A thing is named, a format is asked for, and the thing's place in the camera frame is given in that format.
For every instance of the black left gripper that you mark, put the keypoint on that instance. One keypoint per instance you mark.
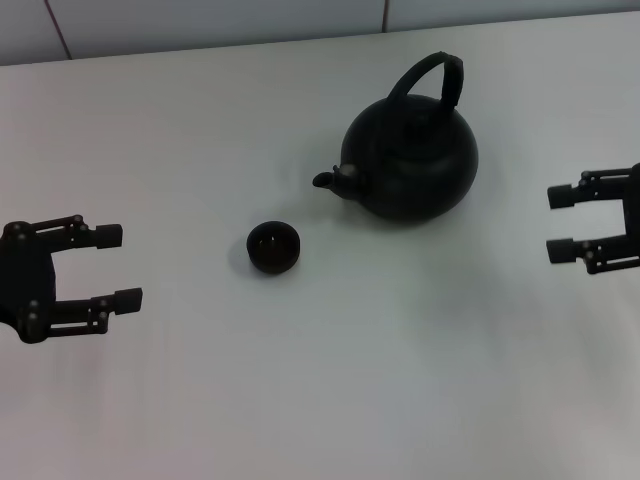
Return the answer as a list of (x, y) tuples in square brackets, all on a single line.
[(27, 280)]

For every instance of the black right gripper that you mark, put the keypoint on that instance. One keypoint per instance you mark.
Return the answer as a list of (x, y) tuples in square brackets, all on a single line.
[(632, 215)]

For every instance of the black round teapot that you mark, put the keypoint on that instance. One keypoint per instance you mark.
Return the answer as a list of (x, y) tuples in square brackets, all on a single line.
[(415, 165)]

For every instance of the small black teacup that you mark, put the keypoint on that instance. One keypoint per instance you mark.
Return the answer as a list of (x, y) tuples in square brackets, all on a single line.
[(273, 246)]

